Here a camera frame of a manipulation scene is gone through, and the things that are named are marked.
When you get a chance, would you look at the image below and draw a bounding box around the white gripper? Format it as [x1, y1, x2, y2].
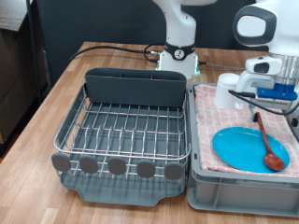
[237, 69, 299, 130]

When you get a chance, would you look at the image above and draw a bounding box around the red-brown wooden spoon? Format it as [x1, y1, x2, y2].
[255, 111, 287, 172]

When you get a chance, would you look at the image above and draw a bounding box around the blue plastic plate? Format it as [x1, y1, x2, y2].
[212, 126, 291, 175]

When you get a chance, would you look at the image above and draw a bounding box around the white plastic mug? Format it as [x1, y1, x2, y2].
[214, 73, 247, 110]

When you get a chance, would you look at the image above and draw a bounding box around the pink checked cloth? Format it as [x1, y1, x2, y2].
[193, 83, 299, 179]

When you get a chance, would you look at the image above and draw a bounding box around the grey plastic crate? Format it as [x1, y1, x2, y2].
[186, 81, 299, 218]

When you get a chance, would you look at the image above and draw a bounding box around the dark grey utensil holder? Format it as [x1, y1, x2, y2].
[84, 67, 188, 108]

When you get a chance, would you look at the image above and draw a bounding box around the grey plastic drain tray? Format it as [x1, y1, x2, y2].
[58, 92, 189, 207]

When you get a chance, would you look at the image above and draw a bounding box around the black metal stand pole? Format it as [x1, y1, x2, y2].
[25, 0, 45, 105]

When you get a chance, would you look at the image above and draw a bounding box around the brown cabinet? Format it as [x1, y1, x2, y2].
[0, 0, 50, 147]

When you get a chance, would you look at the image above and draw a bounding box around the wrist camera on blue mount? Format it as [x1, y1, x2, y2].
[255, 83, 299, 108]

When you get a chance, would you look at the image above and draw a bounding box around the black cable on robot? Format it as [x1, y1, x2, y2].
[228, 89, 299, 117]

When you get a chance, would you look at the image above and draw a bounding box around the grey cable on table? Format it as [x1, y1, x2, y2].
[198, 61, 247, 71]

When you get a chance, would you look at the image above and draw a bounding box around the metal wire dish rack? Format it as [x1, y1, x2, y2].
[53, 83, 192, 182]

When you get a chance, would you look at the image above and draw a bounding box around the black cable on table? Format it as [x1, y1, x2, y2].
[68, 43, 166, 64]

